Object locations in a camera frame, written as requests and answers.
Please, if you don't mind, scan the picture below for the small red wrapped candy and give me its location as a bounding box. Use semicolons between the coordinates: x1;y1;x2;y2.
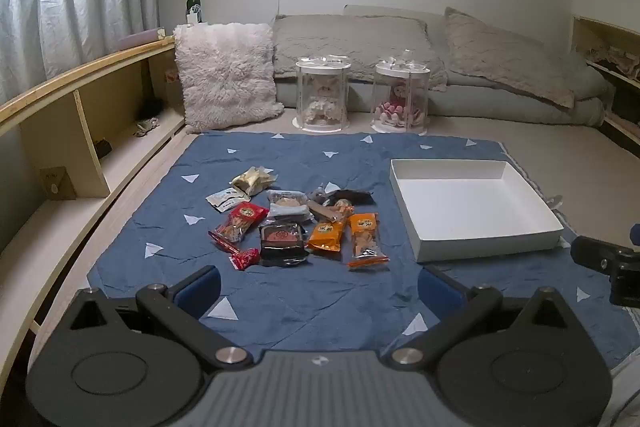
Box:
229;248;261;272

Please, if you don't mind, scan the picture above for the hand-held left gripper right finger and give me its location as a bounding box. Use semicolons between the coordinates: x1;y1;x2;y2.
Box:
384;265;576;369

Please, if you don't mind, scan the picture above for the white doll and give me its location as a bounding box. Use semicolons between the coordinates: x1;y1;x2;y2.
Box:
305;74;342;126

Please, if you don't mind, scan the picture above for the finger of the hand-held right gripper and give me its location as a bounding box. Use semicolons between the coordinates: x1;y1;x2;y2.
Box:
570;234;632;279

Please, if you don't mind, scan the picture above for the wide beige textured pillow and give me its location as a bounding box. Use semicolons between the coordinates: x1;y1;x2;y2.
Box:
272;14;449;92

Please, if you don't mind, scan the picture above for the beige snack sachet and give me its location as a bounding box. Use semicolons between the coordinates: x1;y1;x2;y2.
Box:
205;187;252;212

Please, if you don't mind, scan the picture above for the grey curtain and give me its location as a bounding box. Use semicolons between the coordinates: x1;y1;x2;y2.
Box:
0;0;162;106

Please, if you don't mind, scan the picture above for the small beige ornament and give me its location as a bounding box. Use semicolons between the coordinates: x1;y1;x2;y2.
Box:
132;116;159;138

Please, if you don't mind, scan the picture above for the pink roll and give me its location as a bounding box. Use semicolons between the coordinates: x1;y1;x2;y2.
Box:
116;29;162;50

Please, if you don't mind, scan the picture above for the clear white mooncake packet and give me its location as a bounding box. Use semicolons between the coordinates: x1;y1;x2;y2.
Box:
266;189;314;223

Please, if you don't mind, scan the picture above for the pink doll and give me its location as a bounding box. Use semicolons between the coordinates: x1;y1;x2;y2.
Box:
374;84;417;126

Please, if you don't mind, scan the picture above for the blue blanket with white triangles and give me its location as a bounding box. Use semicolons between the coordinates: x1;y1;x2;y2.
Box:
86;130;640;374

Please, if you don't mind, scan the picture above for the brown snack packet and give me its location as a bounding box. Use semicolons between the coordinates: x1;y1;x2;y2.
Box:
307;199;354;225

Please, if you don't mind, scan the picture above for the clear case with pink doll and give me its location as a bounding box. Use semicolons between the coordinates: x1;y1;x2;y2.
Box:
369;56;432;136

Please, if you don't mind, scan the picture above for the brown card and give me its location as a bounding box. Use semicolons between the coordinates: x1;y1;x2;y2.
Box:
39;166;77;201

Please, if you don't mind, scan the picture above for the long orange clear snack packet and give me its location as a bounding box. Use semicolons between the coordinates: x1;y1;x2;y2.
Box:
346;212;390;269

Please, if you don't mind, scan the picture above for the white cardboard box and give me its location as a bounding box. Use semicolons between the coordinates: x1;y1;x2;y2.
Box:
389;158;566;264

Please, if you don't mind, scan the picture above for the wooden bedside shelf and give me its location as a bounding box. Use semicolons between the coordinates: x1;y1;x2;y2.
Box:
0;27;189;360

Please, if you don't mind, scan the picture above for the wooden frame with lace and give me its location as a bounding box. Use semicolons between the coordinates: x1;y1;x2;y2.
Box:
571;16;640;144

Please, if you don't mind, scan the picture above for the red snack packet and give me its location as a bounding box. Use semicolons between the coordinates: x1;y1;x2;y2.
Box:
208;201;270;254

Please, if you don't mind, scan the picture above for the black tray mooncake packet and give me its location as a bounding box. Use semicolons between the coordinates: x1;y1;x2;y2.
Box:
258;220;312;267

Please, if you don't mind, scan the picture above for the dark snack packet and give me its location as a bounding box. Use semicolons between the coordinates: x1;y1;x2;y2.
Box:
327;189;375;208

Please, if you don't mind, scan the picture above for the clear case with white doll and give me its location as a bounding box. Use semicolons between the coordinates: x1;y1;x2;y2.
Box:
292;55;356;134

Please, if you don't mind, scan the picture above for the fluffy white pillow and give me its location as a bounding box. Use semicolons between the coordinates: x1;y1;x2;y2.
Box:
173;22;285;134

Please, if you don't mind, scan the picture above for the cream yellow-print snack packet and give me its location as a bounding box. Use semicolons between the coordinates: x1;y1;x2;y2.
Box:
231;165;277;196

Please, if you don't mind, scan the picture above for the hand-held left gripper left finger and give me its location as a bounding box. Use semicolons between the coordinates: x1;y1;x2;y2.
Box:
62;265;255;371

